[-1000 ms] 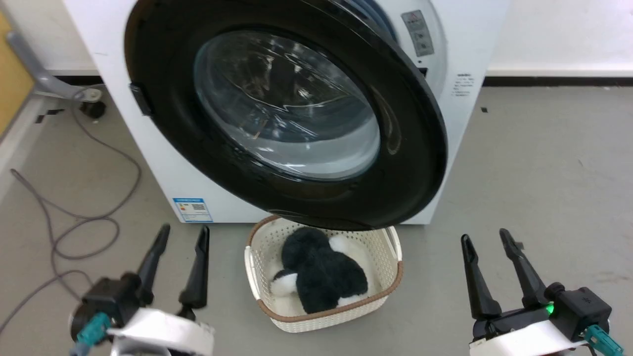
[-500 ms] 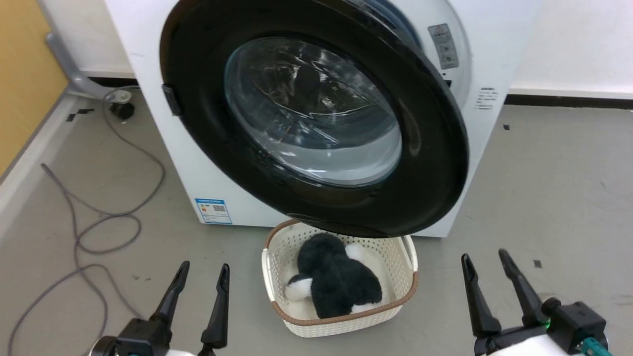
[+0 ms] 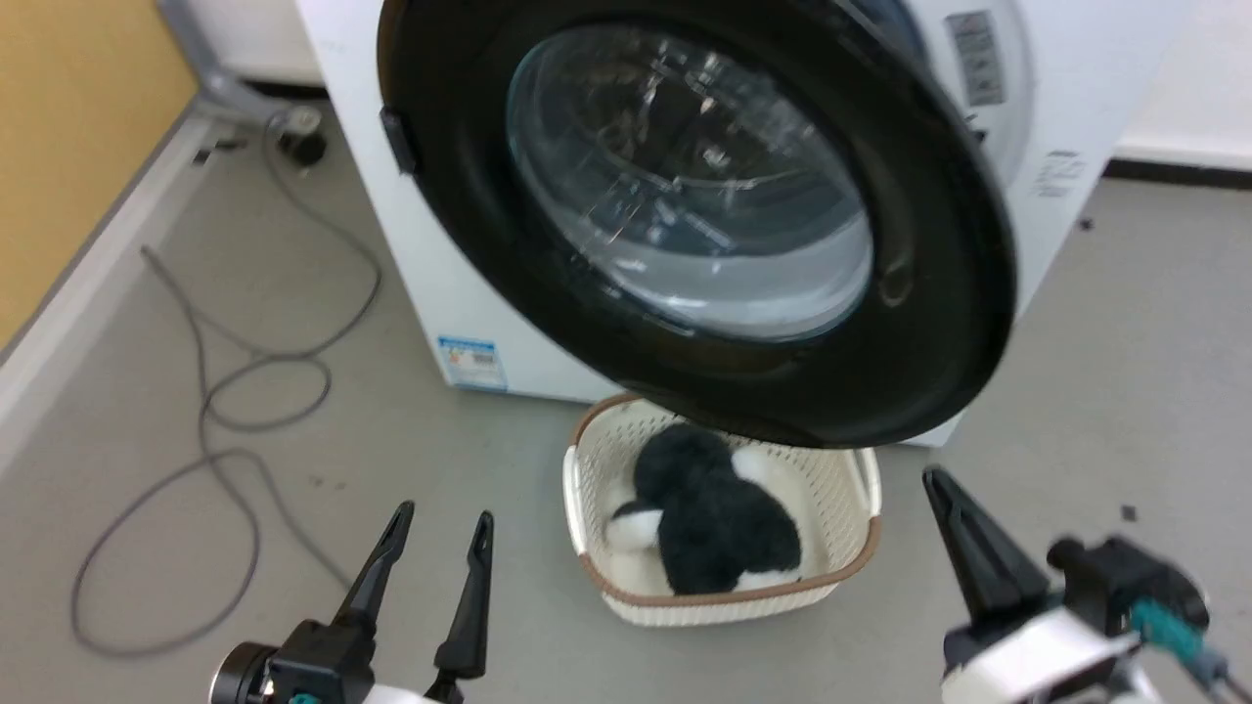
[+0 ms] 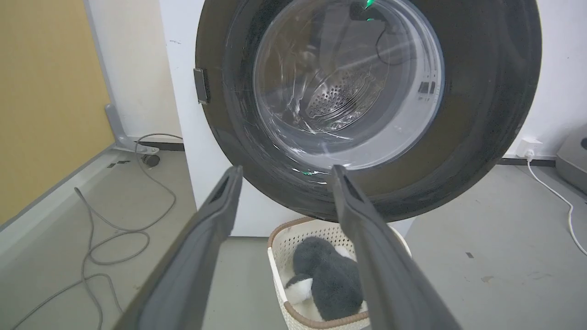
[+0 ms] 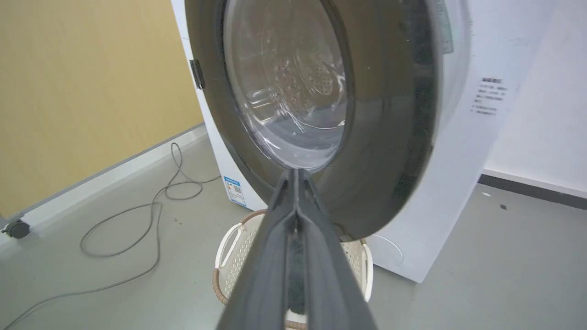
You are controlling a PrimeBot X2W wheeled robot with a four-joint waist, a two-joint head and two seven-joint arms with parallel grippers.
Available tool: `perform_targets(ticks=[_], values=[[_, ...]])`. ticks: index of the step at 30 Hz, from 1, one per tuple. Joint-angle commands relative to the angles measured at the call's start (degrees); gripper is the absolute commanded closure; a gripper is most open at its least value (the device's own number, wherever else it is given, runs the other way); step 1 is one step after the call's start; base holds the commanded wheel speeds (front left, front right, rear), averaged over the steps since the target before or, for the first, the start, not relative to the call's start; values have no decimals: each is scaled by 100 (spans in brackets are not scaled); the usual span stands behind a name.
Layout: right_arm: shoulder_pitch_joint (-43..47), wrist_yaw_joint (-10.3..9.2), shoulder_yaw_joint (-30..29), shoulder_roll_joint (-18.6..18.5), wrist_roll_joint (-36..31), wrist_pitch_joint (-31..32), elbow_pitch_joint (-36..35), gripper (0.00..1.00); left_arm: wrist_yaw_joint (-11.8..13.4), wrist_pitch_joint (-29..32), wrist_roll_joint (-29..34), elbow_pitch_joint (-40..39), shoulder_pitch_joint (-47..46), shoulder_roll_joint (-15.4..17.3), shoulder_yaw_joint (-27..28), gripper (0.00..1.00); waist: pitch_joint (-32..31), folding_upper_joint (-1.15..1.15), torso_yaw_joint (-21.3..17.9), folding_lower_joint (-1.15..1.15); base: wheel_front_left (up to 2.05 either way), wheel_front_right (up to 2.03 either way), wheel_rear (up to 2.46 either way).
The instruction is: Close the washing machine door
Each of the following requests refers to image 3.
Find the black round glass washer door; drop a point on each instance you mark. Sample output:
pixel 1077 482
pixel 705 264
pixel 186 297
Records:
pixel 929 323

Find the black and white plush toy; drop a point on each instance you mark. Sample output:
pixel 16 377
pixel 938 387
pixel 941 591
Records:
pixel 714 528

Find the grey warning label sticker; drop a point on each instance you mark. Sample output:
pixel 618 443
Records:
pixel 976 57

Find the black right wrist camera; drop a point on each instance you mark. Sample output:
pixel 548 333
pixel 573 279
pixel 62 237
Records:
pixel 1125 582

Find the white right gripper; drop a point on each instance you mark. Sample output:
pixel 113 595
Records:
pixel 1037 660

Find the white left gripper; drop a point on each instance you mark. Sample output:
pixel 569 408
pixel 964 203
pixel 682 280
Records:
pixel 401 696

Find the blue energy label sticker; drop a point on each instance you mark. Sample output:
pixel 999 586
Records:
pixel 471 363

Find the round floor drain fitting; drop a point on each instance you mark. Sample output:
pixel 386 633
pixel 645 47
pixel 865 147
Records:
pixel 303 139

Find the white washing machine body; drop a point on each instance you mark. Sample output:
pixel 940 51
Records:
pixel 440 254

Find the white brown-rimmed laundry basket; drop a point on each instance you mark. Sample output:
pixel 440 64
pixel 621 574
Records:
pixel 843 489

